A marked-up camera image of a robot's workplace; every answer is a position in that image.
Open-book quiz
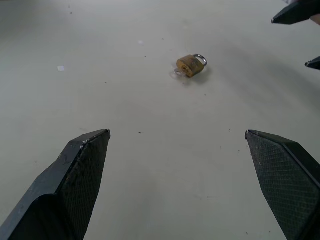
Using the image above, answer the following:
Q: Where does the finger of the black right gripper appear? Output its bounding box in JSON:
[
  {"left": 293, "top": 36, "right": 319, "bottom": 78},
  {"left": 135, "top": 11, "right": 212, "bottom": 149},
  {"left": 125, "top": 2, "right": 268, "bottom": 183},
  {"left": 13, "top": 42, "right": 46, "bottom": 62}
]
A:
[
  {"left": 304, "top": 55, "right": 320, "bottom": 71},
  {"left": 271, "top": 0, "right": 320, "bottom": 25}
]

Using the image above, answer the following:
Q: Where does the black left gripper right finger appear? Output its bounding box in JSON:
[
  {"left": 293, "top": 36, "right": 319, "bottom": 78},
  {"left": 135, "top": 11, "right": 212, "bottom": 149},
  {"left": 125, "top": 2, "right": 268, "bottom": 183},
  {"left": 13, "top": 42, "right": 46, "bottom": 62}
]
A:
[{"left": 244, "top": 129, "right": 320, "bottom": 240}]

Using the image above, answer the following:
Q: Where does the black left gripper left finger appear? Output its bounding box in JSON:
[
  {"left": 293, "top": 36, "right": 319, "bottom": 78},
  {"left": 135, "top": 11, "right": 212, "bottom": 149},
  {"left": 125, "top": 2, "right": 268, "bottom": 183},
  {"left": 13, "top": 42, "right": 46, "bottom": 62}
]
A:
[{"left": 0, "top": 128, "right": 111, "bottom": 240}]

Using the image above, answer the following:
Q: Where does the silver key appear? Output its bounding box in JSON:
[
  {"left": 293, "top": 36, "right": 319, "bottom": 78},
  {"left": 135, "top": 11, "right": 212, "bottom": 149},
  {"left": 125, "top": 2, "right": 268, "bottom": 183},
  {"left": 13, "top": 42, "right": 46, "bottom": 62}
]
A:
[{"left": 173, "top": 68, "right": 191, "bottom": 78}]

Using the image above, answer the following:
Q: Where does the brass padlock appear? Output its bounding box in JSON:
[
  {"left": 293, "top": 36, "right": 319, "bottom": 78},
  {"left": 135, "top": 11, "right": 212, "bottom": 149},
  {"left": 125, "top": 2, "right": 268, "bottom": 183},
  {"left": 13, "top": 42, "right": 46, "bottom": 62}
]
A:
[{"left": 176, "top": 53, "right": 208, "bottom": 79}]

